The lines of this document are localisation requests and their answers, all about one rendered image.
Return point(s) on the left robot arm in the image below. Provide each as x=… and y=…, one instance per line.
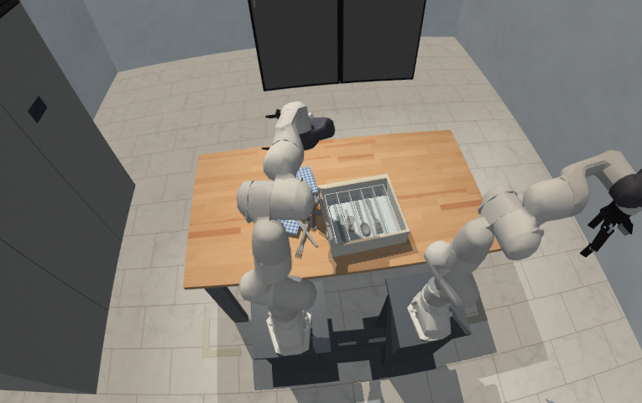
x=285, y=198

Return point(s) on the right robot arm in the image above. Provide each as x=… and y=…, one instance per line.
x=515, y=225

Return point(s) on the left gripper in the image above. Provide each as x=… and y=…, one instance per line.
x=277, y=115

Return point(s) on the blue and white checkered towel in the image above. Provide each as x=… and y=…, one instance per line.
x=292, y=227
x=308, y=177

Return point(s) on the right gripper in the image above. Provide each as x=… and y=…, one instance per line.
x=611, y=215

